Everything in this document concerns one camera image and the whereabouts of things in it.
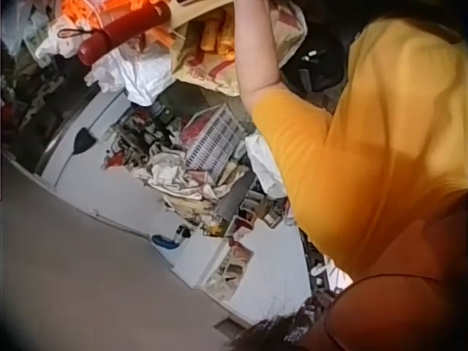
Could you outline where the grey flat bar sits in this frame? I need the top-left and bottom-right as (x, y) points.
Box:
(213, 170), (257, 219)

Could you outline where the crumpled white paper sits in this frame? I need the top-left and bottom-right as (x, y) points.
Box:
(244, 134), (288, 198)

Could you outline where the white plastic lattice basket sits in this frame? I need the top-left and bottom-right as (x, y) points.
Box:
(181, 103), (246, 170)

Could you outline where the heap of cluttered household items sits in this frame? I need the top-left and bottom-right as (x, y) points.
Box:
(104, 102), (293, 293)

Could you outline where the blue and white small object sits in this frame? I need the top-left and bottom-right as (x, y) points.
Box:
(151, 225), (192, 251)

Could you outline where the printed woven sack with goods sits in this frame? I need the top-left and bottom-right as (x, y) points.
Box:
(170, 6), (307, 97)

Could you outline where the black round object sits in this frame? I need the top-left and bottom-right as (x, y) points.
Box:
(286, 31), (348, 93)

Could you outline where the white plastic bag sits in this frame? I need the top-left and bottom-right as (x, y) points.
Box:
(84, 47), (176, 107)

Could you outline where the red cylindrical bottle with loop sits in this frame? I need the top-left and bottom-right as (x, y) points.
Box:
(77, 0), (172, 67)

